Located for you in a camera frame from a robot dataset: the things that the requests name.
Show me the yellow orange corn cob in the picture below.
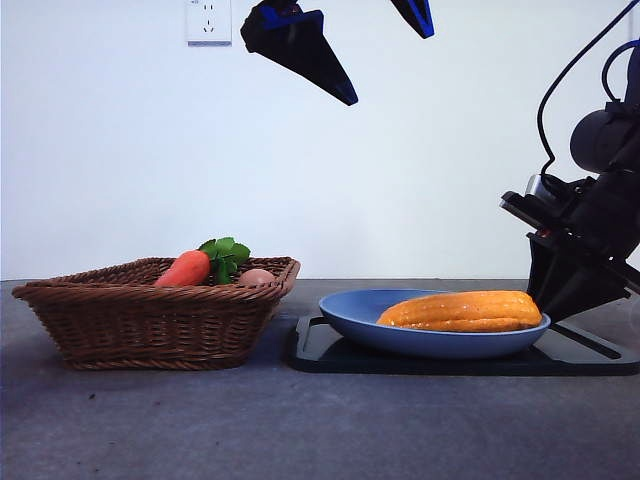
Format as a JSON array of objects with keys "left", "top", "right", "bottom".
[{"left": 375, "top": 290, "right": 543, "bottom": 334}]

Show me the blue round plate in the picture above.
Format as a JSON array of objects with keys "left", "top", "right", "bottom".
[{"left": 318, "top": 288, "right": 552, "bottom": 361}]

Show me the brown wicker basket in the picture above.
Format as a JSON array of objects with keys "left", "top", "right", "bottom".
[{"left": 12, "top": 256, "right": 302, "bottom": 372}]

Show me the black flat tray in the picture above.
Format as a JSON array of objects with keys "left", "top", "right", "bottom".
[{"left": 288, "top": 313, "right": 640, "bottom": 378}]

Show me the pale brown egg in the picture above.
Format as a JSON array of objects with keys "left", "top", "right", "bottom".
[{"left": 237, "top": 268, "right": 277, "bottom": 287}]

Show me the orange carrot with green leaves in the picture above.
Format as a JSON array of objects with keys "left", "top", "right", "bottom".
[{"left": 153, "top": 236, "right": 252, "bottom": 288}]

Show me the pale grey camera box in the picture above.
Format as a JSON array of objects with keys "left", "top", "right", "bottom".
[{"left": 498, "top": 173, "right": 554, "bottom": 227}]

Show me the white wall socket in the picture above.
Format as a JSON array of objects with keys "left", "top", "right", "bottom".
[{"left": 185, "top": 0, "right": 234, "bottom": 48}]

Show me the long black cable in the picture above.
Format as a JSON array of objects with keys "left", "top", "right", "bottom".
[{"left": 536, "top": 0, "right": 637, "bottom": 177}]

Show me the short looped dark cable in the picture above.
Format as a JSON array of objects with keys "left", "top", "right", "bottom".
[{"left": 601, "top": 41, "right": 640, "bottom": 105}]

